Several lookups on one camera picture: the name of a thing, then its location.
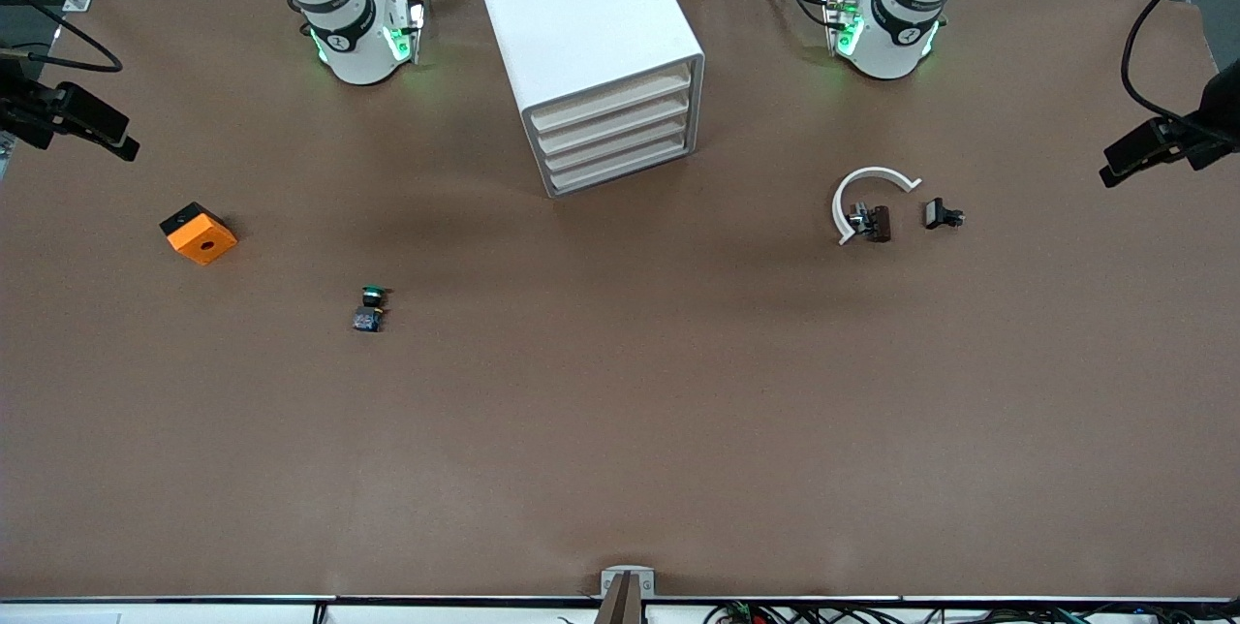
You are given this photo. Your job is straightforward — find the white plastic drawer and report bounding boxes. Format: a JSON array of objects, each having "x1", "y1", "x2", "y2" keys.
[
  {"x1": 536, "y1": 84, "x2": 695, "y2": 155},
  {"x1": 528, "y1": 62, "x2": 695, "y2": 133},
  {"x1": 542, "y1": 108, "x2": 695, "y2": 176},
  {"x1": 547, "y1": 130, "x2": 698, "y2": 198}
]

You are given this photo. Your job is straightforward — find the white drawer cabinet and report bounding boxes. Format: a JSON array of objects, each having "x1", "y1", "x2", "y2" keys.
[{"x1": 468, "y1": 0, "x2": 706, "y2": 200}]

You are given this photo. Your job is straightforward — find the orange block with black face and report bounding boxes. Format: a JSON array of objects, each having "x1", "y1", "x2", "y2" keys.
[{"x1": 159, "y1": 202, "x2": 239, "y2": 266}]

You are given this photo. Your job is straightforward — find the small dark brown block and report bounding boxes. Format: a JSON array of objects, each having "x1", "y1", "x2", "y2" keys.
[{"x1": 849, "y1": 203, "x2": 893, "y2": 244}]

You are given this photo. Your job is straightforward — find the brown table mat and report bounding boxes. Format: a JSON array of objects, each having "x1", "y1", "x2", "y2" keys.
[{"x1": 0, "y1": 0, "x2": 1240, "y2": 601}]

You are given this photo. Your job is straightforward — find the white curved plastic bracket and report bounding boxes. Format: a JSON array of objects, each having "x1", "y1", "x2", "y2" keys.
[{"x1": 831, "y1": 166, "x2": 923, "y2": 247}]

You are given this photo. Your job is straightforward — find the green push button switch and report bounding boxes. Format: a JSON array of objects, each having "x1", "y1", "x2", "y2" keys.
[{"x1": 353, "y1": 284, "x2": 391, "y2": 334}]

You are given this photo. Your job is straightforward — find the white table edge rail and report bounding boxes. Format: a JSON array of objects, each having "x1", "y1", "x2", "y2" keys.
[{"x1": 0, "y1": 595, "x2": 1240, "y2": 624}]

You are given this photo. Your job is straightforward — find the grey metal edge bracket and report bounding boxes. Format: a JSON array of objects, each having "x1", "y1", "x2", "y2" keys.
[{"x1": 599, "y1": 564, "x2": 658, "y2": 624}]

